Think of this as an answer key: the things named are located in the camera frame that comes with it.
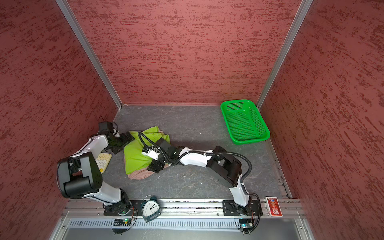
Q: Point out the right controller board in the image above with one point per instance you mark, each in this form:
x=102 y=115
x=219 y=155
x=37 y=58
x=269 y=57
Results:
x=246 y=226

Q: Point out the right aluminium corner post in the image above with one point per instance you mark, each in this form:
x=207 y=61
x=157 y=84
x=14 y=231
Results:
x=290 y=37

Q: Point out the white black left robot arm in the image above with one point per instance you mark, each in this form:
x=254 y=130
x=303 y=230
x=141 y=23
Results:
x=79 y=177

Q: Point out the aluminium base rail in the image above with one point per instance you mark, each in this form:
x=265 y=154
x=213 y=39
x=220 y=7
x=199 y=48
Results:
x=182 y=208

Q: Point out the aluminium corner post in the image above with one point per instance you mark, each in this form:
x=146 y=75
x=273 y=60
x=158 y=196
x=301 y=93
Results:
x=290 y=37
x=79 y=33

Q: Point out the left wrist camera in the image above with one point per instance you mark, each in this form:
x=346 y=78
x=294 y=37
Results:
x=108 y=127

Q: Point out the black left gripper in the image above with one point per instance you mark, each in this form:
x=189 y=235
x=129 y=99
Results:
x=125 y=141

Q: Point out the beige calculator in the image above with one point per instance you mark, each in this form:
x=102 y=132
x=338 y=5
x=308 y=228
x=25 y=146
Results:
x=103 y=160

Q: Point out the controller board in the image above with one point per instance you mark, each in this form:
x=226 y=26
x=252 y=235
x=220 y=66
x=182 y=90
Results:
x=246 y=226
x=120 y=226

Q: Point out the teal alarm clock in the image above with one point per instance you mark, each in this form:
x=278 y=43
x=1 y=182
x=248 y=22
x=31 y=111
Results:
x=150 y=208

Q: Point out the pink shorts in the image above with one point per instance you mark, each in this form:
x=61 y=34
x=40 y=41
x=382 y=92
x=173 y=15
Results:
x=141 y=174

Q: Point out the left controller board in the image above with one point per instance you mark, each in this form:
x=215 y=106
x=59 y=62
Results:
x=120 y=226

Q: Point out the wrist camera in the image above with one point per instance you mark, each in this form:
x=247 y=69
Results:
x=151 y=152
x=108 y=127

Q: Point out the green plastic basket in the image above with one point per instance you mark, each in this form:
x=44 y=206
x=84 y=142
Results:
x=244 y=122

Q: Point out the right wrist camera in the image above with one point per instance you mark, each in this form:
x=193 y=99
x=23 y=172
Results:
x=151 y=152

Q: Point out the left aluminium corner post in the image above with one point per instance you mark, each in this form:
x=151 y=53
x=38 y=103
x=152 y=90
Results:
x=79 y=33

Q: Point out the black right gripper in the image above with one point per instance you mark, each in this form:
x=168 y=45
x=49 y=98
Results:
x=155 y=165

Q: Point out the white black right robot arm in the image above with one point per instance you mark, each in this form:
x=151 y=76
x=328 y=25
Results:
x=230 y=169

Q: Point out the lime green shorts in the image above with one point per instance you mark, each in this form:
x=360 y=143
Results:
x=138 y=153

